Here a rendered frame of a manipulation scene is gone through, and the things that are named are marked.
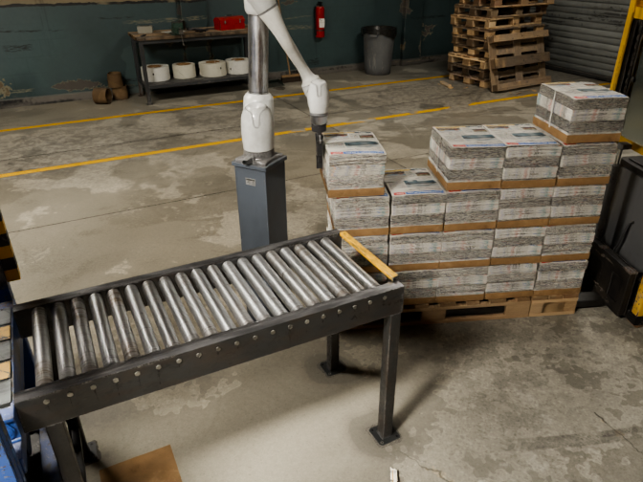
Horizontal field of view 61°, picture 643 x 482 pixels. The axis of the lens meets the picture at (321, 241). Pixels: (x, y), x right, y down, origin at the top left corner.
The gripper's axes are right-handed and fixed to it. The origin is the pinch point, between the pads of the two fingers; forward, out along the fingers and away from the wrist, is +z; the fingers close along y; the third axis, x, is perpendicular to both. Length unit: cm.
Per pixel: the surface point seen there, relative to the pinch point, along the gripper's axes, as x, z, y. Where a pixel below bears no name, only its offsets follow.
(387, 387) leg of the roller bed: -18, 65, -99
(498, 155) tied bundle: -89, -5, -17
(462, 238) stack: -75, 40, -19
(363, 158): -19.6, -7.8, -19.2
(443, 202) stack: -63, 18, -18
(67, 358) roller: 93, 16, -126
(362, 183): -19.6, 5.5, -18.6
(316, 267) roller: 9, 17, -79
